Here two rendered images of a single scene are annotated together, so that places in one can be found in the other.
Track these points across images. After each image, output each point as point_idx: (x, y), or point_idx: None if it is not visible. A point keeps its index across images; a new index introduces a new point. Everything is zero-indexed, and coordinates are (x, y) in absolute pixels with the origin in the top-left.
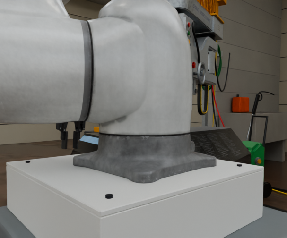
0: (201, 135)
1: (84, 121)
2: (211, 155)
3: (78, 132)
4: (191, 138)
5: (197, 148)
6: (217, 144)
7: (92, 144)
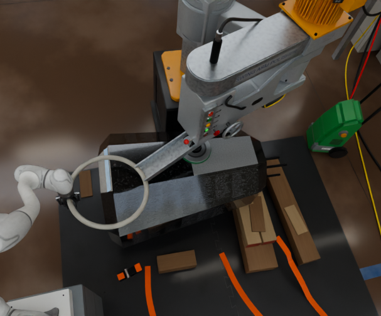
0: (207, 178)
1: (78, 199)
2: (203, 198)
3: (75, 203)
4: (192, 182)
5: (192, 192)
6: (220, 186)
7: (105, 172)
